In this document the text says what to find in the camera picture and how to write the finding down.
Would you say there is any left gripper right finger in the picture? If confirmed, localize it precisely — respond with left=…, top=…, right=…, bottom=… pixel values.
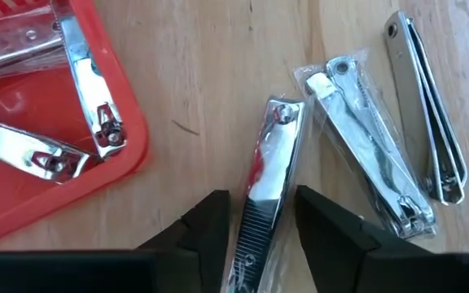
left=294, top=185, right=469, bottom=293

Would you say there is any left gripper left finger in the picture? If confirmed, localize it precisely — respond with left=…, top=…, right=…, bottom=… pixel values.
left=0, top=189, right=232, bottom=293

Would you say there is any silver metal nail clipper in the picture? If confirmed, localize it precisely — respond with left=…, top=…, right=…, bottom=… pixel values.
left=0, top=14, right=65, bottom=85
left=50, top=0, right=129, bottom=160
left=0, top=115, right=94, bottom=185
left=222, top=95, right=313, bottom=293
left=293, top=48, right=438, bottom=240
left=383, top=9, right=469, bottom=206

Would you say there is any red slotted plastic basket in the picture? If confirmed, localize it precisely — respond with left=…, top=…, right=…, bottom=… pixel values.
left=0, top=0, right=151, bottom=250

